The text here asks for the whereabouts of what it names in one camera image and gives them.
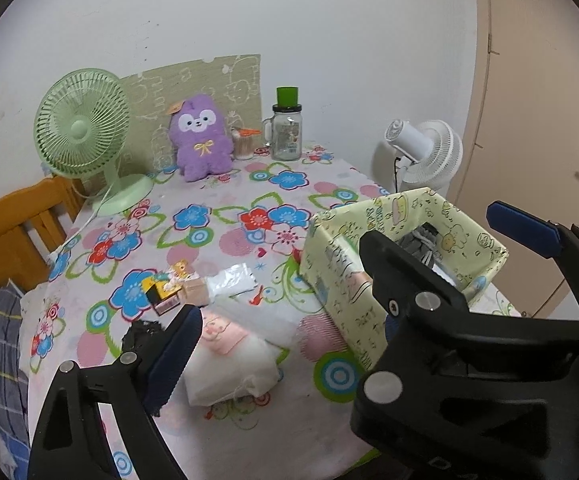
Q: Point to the beige door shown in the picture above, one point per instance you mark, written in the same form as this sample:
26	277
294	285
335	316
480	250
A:
544	85

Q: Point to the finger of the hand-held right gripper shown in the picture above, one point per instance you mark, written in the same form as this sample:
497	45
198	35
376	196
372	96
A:
409	280
519	230

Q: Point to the clear jar with orange lid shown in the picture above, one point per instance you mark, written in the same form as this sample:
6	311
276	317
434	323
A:
243	147

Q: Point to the green cartoon print board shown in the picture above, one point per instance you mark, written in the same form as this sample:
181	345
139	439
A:
194	77

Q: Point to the cartoon print fabric storage box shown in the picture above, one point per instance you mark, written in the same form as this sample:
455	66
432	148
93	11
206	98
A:
339	280

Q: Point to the orange wooden chair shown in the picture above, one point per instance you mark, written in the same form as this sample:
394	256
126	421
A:
14	220

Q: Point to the green desk fan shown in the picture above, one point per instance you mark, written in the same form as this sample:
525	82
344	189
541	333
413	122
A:
77	127

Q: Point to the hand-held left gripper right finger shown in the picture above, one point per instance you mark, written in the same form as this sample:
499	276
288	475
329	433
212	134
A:
391	327

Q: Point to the grey knit cloth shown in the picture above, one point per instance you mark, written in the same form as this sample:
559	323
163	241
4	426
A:
419	247

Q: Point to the beige roll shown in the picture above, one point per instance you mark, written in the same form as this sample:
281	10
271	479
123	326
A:
198	291

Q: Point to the white pouch with pink label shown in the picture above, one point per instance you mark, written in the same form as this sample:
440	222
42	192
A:
234	372

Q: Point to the colourful cartoon small box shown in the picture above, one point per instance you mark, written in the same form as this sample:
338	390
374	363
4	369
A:
162	295

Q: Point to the purple plush toy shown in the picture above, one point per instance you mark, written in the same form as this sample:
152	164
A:
200	155

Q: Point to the white plastic packet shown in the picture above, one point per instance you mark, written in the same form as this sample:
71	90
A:
234	280

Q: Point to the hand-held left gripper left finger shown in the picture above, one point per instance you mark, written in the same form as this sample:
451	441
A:
172	355

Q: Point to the glass mug jar green lid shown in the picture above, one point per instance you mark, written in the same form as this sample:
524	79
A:
287	135

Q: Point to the floral tablecloth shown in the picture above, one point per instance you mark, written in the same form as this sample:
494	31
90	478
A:
269	210

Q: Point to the white circulator fan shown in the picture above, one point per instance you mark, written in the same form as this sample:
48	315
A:
434	155

